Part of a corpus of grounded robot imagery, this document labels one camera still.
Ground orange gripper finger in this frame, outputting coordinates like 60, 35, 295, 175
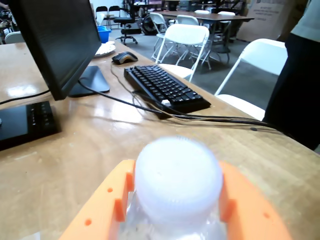
218, 160, 294, 240
58, 159, 136, 240

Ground clear water bottle white cap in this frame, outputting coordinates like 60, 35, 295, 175
117, 135, 230, 240

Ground black flat device box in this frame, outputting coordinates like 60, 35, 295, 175
0, 100, 63, 152

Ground standing person dark trousers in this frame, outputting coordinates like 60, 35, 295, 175
262, 0, 320, 152

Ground black keyboard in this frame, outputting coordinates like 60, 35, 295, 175
123, 64, 212, 114

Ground black computer mouse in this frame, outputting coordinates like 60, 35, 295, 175
111, 51, 139, 66

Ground white folding chair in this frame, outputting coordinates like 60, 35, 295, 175
174, 14, 200, 26
4, 31, 25, 45
154, 23, 211, 83
149, 12, 169, 35
214, 38, 289, 123

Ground stack of white paper plates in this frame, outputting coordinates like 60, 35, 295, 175
93, 41, 117, 59

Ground blue plastic bin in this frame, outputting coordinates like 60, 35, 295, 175
96, 25, 112, 43

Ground black computer monitor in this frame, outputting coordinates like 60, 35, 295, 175
8, 0, 111, 101

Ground black office chair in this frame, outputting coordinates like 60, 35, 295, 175
113, 7, 139, 46

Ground black floor fan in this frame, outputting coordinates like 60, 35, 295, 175
141, 14, 161, 36

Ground black folding chair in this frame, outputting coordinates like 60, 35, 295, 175
96, 6, 109, 28
108, 5, 121, 30

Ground brown cardboard box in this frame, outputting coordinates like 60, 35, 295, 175
236, 0, 300, 43

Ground brown folding table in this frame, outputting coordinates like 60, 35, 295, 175
149, 10, 255, 63

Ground thick black cable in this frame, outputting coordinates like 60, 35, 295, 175
77, 79, 291, 136

